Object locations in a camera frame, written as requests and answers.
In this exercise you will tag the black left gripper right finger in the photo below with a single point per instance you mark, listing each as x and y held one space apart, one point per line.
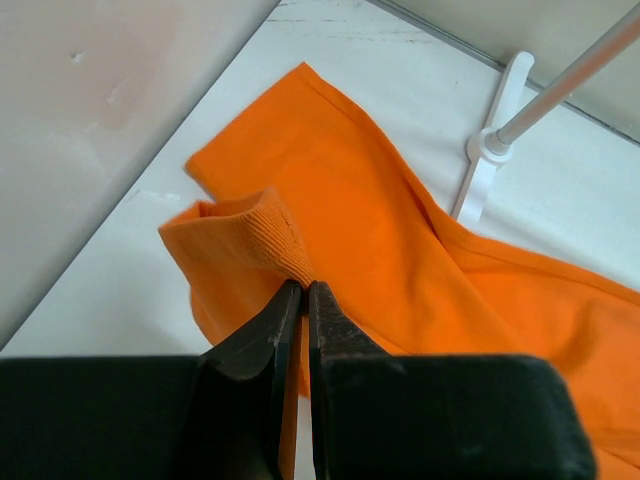
478 416

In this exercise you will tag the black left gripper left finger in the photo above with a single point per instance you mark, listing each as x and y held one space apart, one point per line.
230 413

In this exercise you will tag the orange trousers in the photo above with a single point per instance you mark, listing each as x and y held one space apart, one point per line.
305 186

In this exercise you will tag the white clothes rack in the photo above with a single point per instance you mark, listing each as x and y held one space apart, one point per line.
492 147

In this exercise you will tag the aluminium table edge rail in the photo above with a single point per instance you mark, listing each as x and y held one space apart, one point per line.
493 62

